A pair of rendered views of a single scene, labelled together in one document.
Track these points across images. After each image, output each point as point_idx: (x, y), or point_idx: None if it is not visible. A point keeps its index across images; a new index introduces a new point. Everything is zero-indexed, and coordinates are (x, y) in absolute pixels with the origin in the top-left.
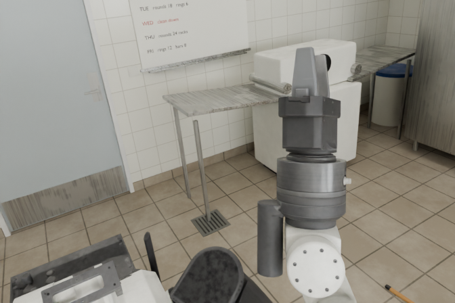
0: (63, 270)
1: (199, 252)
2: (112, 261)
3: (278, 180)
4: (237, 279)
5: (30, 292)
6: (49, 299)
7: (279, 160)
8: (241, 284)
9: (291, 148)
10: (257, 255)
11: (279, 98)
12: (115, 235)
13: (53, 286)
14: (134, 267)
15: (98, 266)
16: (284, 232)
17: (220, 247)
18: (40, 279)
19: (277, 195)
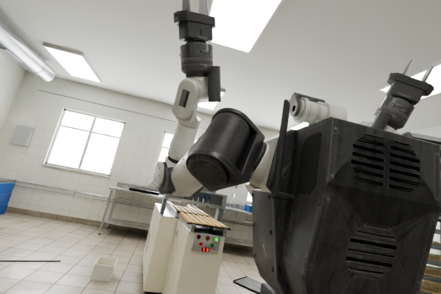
0: (376, 137)
1: (241, 111)
2: (294, 92)
3: (212, 56)
4: None
5: (337, 105)
6: None
7: (212, 46)
8: None
9: (210, 41)
10: (220, 92)
11: (214, 18)
12: (337, 118)
13: (319, 99)
14: (297, 130)
15: (300, 94)
16: (205, 83)
17: (225, 107)
18: (395, 142)
19: (212, 62)
